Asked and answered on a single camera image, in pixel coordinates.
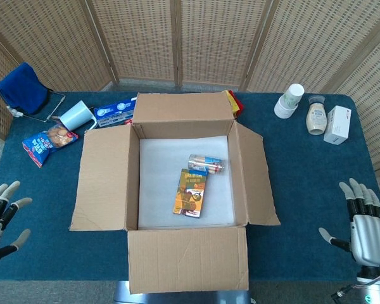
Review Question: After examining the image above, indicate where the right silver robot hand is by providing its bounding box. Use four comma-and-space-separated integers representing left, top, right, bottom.
318, 177, 380, 267

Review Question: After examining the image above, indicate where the red cardboard shipping box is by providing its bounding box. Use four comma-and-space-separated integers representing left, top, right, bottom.
68, 92, 281, 295

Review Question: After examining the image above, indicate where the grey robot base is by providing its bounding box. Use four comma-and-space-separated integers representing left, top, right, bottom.
113, 280, 251, 304

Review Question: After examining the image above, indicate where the dark blue carpeted table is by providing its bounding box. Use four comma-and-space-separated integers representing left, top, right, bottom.
0, 91, 380, 282

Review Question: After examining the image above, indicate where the white carton box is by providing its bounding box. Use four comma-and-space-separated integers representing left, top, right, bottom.
323, 105, 352, 146

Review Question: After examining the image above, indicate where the blue white toothpaste box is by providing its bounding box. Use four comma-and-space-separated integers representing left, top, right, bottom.
93, 97, 137, 128

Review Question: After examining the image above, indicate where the orange snack box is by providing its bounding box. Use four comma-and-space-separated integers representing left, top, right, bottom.
172, 168, 209, 219

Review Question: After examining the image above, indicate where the blue cookie snack bag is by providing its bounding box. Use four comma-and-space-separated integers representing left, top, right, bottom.
22, 123, 79, 168

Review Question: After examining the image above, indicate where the light blue plastic mug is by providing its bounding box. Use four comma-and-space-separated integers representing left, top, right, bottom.
60, 100, 98, 137

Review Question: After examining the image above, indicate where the blue cloth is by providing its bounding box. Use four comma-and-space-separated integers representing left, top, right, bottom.
0, 61, 50, 115

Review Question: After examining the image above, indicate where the mayonnaise jar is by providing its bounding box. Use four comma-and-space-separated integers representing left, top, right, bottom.
306, 94, 328, 136

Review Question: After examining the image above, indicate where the stack of paper cups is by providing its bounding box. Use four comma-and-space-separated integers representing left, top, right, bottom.
274, 83, 305, 120

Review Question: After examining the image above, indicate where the white foam sheet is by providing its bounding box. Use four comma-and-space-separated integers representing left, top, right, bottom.
137, 135, 236, 231

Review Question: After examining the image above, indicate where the yellow snack package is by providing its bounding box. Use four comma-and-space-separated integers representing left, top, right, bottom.
221, 89, 244, 120

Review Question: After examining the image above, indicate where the woven folding screen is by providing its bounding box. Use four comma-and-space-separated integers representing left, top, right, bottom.
0, 0, 380, 232

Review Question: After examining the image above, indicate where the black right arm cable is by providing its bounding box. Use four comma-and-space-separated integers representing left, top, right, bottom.
331, 281, 362, 301

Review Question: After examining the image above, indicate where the metal wire rack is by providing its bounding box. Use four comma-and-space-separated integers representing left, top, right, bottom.
0, 88, 67, 123

